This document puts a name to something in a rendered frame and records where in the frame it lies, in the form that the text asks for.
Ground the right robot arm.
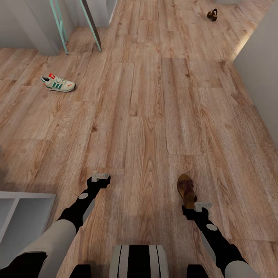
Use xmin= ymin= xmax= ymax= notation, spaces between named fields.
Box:
xmin=182 ymin=202 xmax=261 ymax=278

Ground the sandal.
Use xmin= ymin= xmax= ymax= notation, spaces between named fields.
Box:
xmin=177 ymin=174 xmax=197 ymax=209
xmin=207 ymin=8 xmax=217 ymax=22

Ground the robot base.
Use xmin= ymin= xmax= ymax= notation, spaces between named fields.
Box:
xmin=70 ymin=264 xmax=208 ymax=278

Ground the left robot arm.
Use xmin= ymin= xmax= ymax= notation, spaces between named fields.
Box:
xmin=0 ymin=173 xmax=110 ymax=278

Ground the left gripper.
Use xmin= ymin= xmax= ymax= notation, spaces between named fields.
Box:
xmin=87 ymin=176 xmax=110 ymax=192

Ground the gym shoe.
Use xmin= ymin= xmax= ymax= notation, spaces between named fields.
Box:
xmin=41 ymin=74 xmax=76 ymax=92

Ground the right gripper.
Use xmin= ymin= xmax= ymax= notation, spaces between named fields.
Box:
xmin=182 ymin=206 xmax=208 ymax=223

